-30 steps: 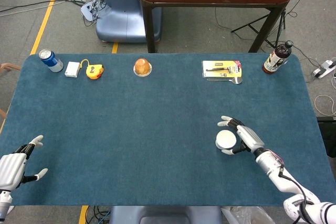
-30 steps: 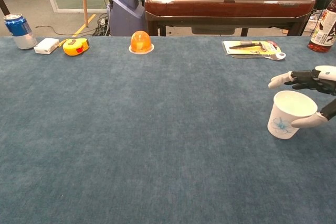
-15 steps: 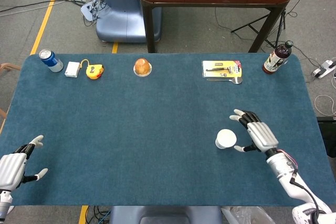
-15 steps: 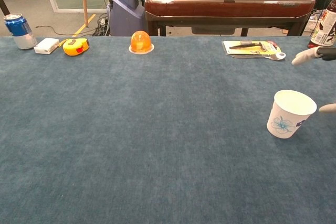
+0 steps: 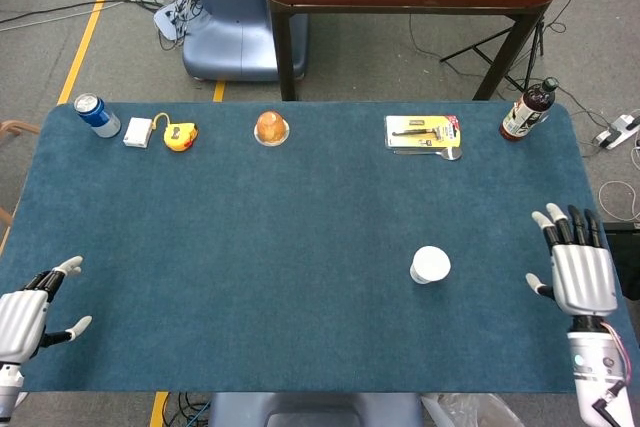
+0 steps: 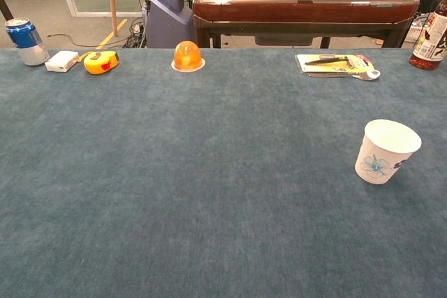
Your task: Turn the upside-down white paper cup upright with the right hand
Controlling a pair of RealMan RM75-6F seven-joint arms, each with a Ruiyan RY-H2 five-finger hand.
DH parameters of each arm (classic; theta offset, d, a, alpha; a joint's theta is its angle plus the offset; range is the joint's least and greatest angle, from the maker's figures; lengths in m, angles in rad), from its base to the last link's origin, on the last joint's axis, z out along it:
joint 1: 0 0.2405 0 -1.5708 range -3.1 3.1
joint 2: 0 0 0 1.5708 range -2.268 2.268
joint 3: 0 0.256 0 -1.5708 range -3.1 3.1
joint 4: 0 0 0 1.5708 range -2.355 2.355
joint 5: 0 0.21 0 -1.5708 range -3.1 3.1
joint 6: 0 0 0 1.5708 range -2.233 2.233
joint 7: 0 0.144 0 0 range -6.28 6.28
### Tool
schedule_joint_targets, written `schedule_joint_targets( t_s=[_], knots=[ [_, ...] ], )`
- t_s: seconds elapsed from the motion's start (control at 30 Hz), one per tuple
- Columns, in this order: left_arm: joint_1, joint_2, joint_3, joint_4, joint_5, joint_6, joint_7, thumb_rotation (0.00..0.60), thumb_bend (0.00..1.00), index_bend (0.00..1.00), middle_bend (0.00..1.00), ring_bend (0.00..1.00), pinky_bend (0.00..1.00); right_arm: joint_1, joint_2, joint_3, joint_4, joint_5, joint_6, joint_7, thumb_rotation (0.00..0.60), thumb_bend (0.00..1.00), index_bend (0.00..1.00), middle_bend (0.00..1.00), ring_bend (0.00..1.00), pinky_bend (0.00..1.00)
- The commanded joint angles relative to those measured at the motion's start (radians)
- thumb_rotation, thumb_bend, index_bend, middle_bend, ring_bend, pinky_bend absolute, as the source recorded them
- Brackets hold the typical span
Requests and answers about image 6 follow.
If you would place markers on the white paper cup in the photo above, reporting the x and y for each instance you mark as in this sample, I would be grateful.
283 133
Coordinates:
380 158

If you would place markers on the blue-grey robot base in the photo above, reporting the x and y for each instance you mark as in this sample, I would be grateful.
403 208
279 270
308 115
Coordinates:
167 12

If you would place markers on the orange jelly cup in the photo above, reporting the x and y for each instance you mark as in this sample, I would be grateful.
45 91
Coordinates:
187 55

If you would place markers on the blue table mat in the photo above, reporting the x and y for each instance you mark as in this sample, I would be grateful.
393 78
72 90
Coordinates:
209 172

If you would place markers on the razor blister pack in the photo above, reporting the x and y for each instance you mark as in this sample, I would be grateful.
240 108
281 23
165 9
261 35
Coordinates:
331 62

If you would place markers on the yellow tape measure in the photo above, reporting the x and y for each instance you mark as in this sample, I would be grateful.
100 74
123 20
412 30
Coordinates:
101 64

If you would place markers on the brown mahjong table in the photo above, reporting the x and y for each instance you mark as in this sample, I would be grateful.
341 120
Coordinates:
304 12

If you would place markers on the wooden pole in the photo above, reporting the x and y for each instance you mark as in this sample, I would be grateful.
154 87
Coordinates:
112 1

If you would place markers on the small white box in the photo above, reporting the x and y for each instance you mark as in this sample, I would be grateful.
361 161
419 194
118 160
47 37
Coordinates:
61 61

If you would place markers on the white plastic basket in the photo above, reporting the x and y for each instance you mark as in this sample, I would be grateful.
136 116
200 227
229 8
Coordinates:
412 33

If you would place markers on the blue soda can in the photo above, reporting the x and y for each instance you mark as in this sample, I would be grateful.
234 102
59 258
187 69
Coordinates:
24 39

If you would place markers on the brown drink bottle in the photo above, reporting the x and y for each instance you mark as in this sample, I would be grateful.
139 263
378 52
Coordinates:
431 43

